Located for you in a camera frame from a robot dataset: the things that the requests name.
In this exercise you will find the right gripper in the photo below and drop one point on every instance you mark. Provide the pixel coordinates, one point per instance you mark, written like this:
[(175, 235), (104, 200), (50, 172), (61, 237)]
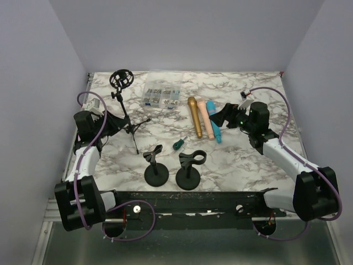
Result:
[(229, 113)]

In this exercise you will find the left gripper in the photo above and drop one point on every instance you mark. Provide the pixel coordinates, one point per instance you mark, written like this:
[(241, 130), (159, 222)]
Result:
[(116, 123)]

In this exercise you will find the blue microphone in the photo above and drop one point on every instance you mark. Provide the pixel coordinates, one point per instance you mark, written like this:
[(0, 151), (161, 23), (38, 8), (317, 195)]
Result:
[(211, 109)]

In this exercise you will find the pink microphone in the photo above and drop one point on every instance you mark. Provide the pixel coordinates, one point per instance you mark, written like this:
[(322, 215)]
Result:
[(201, 104)]

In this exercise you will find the gold microphone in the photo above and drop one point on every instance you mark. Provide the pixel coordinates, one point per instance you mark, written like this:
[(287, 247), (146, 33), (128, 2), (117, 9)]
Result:
[(192, 103)]

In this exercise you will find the black tripod mic stand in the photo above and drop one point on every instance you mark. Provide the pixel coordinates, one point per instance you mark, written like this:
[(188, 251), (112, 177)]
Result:
[(119, 80)]

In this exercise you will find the black round-base mic stand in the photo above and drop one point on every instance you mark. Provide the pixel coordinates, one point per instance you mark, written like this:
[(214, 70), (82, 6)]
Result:
[(188, 177)]

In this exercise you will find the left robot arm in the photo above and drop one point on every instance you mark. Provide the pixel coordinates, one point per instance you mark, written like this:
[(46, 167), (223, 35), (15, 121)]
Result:
[(79, 200)]

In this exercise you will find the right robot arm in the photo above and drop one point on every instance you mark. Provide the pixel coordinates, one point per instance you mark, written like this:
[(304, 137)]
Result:
[(314, 193)]

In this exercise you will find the clear screw organizer box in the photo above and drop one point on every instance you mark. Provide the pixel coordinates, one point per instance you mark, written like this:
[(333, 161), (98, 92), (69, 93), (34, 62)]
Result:
[(162, 90)]

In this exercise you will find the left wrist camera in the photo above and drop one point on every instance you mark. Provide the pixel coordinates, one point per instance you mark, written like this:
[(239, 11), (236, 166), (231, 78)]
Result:
[(93, 106)]

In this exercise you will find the green handle screwdriver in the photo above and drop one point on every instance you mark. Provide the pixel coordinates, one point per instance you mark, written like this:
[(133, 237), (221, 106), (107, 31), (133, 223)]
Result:
[(177, 145)]

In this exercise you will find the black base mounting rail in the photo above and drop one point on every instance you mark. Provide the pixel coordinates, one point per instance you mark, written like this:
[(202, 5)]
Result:
[(177, 210)]

